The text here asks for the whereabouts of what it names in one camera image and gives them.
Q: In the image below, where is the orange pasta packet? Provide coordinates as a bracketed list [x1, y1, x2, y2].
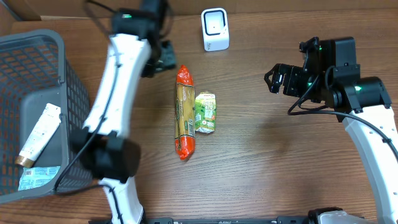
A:
[175, 65, 195, 161]

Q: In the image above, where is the green juice carton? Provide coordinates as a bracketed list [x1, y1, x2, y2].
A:
[195, 91, 216, 133]

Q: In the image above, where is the white cream tube gold cap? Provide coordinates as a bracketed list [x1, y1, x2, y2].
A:
[15, 103, 61, 168]

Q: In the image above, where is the teal wipes packet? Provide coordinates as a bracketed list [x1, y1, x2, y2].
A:
[18, 166, 60, 191]

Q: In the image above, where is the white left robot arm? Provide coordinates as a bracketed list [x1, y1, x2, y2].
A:
[70, 1, 176, 223]

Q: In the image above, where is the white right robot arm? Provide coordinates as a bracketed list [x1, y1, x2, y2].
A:
[264, 37, 397, 223]

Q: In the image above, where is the white barcode scanner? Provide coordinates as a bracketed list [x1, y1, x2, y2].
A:
[201, 7, 229, 52]

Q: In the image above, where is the grey plastic shopping basket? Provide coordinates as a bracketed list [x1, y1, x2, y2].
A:
[1, 29, 92, 203]

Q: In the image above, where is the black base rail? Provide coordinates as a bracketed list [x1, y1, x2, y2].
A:
[147, 216, 316, 224]

